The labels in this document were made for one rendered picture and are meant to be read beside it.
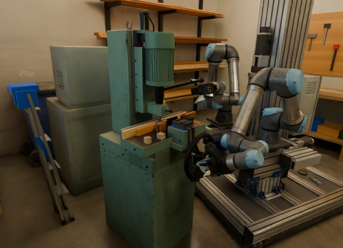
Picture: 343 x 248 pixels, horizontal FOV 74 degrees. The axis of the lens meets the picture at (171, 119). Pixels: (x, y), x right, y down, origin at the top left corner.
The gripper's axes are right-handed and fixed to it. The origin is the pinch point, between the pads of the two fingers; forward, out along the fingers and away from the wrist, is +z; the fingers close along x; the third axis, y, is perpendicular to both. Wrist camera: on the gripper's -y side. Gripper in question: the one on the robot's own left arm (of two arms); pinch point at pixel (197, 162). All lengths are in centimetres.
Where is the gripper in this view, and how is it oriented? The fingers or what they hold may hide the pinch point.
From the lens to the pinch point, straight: 124.5
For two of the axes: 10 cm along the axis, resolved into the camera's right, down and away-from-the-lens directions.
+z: -6.3, 2.5, 7.3
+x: 6.8, -2.9, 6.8
